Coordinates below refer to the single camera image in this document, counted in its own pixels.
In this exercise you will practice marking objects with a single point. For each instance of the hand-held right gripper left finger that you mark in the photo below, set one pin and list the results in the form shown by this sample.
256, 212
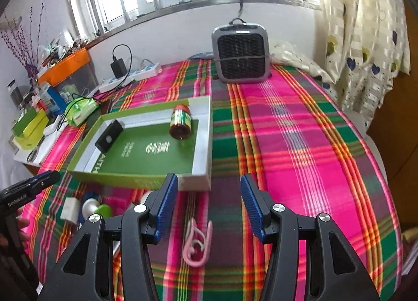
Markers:
168, 203

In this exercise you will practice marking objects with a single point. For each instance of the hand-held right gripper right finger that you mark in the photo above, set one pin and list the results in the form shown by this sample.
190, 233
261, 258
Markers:
251, 203

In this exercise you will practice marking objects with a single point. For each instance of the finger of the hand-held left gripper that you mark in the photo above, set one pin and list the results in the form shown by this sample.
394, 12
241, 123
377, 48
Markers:
47, 178

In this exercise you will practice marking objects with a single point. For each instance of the white charger cube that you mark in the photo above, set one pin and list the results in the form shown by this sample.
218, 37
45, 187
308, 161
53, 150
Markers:
70, 209

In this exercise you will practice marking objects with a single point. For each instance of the blue usb drive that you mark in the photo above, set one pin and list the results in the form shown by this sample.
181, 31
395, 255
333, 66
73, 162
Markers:
89, 195

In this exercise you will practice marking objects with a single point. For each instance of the green cardboard box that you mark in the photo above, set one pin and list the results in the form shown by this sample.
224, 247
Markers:
156, 154

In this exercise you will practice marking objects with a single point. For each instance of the white and green spool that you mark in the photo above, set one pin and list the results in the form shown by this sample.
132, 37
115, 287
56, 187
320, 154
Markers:
89, 208

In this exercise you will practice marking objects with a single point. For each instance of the pink plastic clip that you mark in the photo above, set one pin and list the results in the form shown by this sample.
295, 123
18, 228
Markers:
192, 257

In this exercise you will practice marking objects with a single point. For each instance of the person's left hand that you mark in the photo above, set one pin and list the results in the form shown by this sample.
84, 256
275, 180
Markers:
24, 224

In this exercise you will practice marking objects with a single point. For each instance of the metal scissors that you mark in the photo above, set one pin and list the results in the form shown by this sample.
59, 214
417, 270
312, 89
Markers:
32, 155

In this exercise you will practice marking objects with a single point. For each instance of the lime yellow box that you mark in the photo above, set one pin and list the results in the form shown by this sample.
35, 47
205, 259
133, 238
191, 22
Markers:
32, 132

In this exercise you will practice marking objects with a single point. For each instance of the white oval case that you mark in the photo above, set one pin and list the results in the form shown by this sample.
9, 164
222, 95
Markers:
52, 128

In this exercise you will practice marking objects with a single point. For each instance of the dark green box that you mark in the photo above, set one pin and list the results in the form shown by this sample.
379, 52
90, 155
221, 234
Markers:
24, 119

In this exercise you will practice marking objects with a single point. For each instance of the pink plaid blanket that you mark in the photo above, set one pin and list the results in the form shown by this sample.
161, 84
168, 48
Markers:
294, 144

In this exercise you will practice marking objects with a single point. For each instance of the green tissue pack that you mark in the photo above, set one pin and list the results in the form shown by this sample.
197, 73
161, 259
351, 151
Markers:
81, 111

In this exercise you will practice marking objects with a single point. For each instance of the black plastic device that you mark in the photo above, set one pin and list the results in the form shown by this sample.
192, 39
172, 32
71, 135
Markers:
109, 136

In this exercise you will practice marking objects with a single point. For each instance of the blue carton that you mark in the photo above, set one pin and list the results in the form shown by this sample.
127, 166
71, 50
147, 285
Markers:
55, 100

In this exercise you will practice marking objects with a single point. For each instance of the brown bottle red cap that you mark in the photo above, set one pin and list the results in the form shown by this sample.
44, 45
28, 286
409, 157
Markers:
180, 123

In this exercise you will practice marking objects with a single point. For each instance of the dark glass jar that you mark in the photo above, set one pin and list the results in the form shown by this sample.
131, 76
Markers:
14, 93

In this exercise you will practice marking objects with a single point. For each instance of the black phone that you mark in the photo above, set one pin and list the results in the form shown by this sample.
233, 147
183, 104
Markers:
106, 107

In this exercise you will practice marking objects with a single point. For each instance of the orange storage bin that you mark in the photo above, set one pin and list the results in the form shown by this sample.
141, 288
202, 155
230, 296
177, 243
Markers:
65, 62

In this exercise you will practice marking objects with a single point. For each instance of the pile of sundries in bin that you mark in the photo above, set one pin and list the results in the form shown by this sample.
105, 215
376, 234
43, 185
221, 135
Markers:
55, 49

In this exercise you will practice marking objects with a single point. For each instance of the black power adapter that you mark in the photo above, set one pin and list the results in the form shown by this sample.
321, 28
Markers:
118, 67

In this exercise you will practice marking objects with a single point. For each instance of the white power strip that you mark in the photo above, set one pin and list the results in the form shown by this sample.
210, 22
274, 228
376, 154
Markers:
143, 72

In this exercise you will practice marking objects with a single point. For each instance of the grey portable heater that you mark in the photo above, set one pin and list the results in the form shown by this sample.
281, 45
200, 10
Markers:
241, 52

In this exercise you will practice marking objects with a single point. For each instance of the grey flat object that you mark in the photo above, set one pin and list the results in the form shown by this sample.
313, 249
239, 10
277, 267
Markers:
200, 55

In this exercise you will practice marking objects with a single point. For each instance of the wooden wardrobe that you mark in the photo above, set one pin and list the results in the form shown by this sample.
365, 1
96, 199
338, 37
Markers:
401, 124

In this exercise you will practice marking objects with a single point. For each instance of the cream heart print curtain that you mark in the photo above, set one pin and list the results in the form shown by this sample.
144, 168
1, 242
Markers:
365, 43

